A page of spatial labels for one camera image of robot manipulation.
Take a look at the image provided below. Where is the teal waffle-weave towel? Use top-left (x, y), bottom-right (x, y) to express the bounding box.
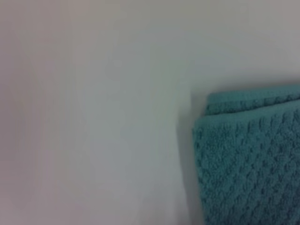
top-left (192, 85), bottom-right (300, 225)

